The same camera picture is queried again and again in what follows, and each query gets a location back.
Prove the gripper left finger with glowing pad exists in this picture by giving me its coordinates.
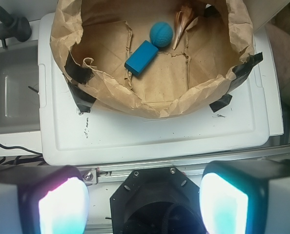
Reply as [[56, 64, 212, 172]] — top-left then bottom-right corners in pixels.
[[0, 165, 89, 234]]

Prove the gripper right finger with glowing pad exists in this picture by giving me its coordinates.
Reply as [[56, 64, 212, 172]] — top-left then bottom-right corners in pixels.
[[199, 159, 290, 234]]

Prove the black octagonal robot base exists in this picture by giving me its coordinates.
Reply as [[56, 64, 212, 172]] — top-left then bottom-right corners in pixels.
[[110, 167, 206, 234]]

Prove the blue rectangular block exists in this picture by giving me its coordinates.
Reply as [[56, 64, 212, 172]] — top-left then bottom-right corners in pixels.
[[124, 40, 159, 76]]

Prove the white plastic bin lid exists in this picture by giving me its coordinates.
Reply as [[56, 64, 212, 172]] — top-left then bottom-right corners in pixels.
[[38, 13, 269, 165]]

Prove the black tape strip right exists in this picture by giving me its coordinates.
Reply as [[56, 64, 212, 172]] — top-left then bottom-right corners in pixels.
[[209, 52, 263, 113]]

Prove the black tape strip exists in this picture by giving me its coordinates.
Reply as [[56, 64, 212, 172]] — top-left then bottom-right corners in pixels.
[[64, 52, 96, 113], [209, 52, 263, 113]]

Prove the black tape strip left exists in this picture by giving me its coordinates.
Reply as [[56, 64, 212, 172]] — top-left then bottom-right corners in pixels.
[[64, 52, 96, 113]]

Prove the blue dimpled ball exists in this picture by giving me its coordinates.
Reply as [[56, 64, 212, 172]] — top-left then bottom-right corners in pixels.
[[149, 22, 173, 48]]

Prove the brown paper bag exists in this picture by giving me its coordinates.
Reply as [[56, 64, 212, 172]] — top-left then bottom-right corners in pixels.
[[50, 0, 254, 118]]

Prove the black cable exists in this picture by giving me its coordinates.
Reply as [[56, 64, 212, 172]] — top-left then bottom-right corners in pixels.
[[0, 136, 43, 156]]

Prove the aluminium frame rail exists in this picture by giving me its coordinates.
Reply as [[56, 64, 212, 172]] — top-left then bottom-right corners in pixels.
[[80, 144, 290, 185]]

